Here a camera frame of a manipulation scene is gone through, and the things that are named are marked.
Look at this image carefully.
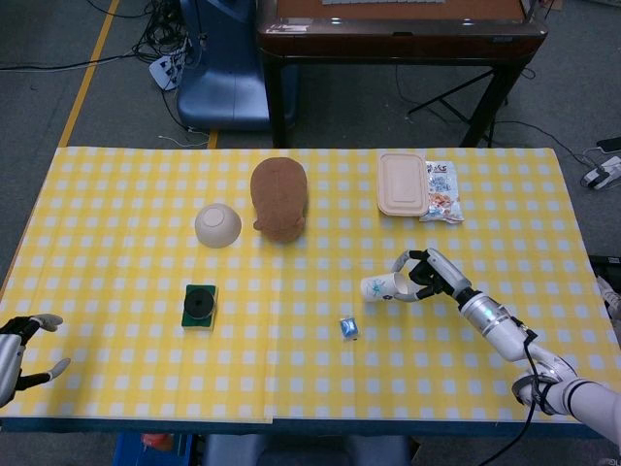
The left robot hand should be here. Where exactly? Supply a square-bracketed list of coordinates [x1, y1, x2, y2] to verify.
[0, 313, 72, 409]

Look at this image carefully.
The beige lidded food container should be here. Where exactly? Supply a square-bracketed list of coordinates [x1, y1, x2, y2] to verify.
[376, 151, 430, 217]

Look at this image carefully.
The dark wooden mahjong table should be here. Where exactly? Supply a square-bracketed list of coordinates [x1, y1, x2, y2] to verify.
[255, 0, 549, 150]

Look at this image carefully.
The tangled black cable bundle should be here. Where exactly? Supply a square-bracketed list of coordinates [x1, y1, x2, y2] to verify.
[129, 0, 208, 67]

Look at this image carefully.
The yellow checkered tablecloth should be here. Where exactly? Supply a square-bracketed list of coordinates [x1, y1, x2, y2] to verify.
[0, 146, 621, 424]

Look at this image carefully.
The white power strip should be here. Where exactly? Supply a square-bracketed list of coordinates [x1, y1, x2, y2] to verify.
[580, 155, 621, 190]
[147, 48, 188, 92]

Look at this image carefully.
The black tape roll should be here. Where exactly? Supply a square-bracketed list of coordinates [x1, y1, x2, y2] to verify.
[183, 285, 215, 319]

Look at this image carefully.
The small blue packet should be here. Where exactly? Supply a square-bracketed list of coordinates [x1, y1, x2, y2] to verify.
[339, 315, 363, 344]

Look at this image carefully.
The beige upturned bowl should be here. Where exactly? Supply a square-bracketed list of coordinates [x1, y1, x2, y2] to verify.
[194, 202, 243, 250]

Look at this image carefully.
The white blue snack bag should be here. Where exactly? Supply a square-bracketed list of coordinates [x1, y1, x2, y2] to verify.
[418, 160, 466, 224]

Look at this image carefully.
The blue plastic crate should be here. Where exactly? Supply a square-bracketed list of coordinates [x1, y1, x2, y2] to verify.
[112, 431, 195, 466]

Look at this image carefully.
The brown plush toy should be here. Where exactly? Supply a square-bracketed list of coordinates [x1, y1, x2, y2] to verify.
[249, 157, 311, 245]

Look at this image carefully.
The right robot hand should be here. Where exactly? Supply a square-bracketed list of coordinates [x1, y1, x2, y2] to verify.
[390, 247, 474, 305]

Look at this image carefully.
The white paper cup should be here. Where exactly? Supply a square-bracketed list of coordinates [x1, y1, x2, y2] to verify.
[360, 272, 421, 303]

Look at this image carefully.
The long black floor cable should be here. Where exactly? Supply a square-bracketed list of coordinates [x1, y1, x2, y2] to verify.
[0, 48, 154, 73]

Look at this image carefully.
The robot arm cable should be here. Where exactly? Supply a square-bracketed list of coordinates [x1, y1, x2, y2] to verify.
[502, 322, 557, 466]

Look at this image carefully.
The thin white floor cable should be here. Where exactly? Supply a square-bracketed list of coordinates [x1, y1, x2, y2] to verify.
[157, 126, 211, 148]

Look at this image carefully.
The green yellow sponge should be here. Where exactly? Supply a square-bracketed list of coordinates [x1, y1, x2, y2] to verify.
[181, 283, 219, 333]

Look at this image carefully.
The grey blue robot torso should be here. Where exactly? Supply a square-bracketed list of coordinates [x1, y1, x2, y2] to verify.
[201, 433, 411, 466]

